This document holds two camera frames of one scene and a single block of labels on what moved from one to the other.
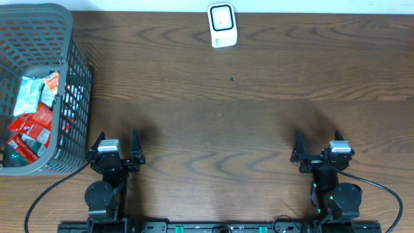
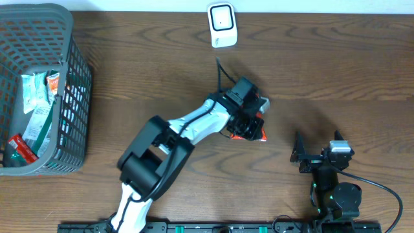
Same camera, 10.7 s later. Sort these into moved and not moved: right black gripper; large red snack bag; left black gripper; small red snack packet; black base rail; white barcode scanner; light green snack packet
Moved: left black gripper; large red snack bag; light green snack packet
Not moved: small red snack packet; right black gripper; black base rail; white barcode scanner
